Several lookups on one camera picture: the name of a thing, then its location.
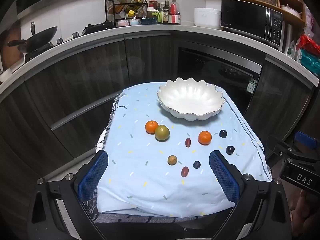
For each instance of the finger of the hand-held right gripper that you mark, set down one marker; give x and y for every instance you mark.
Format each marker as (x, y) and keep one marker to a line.
(276, 146)
(306, 140)

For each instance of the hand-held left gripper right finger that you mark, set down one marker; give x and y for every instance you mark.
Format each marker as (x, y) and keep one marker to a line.
(223, 177)

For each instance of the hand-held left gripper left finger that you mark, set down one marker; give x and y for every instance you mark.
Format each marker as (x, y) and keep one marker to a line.
(92, 176)

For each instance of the dark purple plum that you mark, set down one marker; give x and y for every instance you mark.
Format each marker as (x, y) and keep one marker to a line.
(230, 150)
(223, 133)

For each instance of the small dark blue berry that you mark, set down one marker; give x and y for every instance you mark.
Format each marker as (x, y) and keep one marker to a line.
(196, 164)

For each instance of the small red jujube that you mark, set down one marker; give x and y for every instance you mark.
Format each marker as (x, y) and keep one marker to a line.
(188, 142)
(185, 171)

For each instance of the orange tangerine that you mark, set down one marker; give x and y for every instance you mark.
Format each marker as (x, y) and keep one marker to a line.
(151, 127)
(205, 138)

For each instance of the small brown round fruit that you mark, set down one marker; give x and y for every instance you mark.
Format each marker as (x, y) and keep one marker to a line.
(172, 160)

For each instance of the green apple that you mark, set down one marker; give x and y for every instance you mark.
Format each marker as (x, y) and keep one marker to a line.
(162, 133)

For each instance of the white scalloped ceramic bowl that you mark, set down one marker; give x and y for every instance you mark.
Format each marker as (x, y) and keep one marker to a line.
(190, 97)

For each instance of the person's right hand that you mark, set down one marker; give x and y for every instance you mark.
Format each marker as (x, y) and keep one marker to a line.
(303, 207)

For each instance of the dark wood base cabinet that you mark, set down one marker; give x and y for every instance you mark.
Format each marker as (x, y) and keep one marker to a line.
(282, 100)
(75, 80)

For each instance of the checked cloth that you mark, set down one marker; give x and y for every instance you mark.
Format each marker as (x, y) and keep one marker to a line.
(125, 219)

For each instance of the light blue patterned cloth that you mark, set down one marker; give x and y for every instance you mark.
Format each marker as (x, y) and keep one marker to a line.
(150, 187)

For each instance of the teal plastic bag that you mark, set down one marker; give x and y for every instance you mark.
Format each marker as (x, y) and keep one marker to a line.
(310, 62)

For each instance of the black built-in dishwasher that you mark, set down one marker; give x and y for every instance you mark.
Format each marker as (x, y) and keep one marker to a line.
(217, 72)

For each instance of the red plastic bag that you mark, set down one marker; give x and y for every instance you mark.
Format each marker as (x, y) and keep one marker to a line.
(308, 45)

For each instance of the black microwave oven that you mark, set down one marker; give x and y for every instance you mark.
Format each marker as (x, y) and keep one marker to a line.
(247, 22)

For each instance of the black stove burner grate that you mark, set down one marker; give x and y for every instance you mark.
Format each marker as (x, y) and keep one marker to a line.
(37, 52)
(97, 28)

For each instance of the silver stove knob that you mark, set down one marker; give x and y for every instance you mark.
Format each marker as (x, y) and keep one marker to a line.
(75, 34)
(59, 40)

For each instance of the white rice cooker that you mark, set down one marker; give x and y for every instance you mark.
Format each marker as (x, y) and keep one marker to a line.
(207, 17)

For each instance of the black wok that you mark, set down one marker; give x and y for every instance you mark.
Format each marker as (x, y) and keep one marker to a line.
(37, 38)

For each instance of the wooden cutting board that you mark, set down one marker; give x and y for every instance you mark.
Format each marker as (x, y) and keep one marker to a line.
(10, 47)

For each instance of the pink ceramic jar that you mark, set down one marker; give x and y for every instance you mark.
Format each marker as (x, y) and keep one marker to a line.
(123, 23)

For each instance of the white kitchen counter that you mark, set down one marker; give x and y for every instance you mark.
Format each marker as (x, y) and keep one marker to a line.
(150, 29)

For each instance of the blue ceramic jar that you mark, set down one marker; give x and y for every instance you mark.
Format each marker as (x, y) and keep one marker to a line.
(134, 21)

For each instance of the red liquid bottle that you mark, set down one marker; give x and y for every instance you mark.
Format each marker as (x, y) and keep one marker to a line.
(174, 11)

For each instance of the dark sauce bottle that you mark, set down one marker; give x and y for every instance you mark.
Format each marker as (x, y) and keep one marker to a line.
(165, 13)

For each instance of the green plastic cup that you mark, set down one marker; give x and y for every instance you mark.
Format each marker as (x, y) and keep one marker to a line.
(157, 16)

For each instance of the red lid jar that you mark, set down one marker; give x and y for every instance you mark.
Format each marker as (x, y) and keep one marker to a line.
(152, 5)

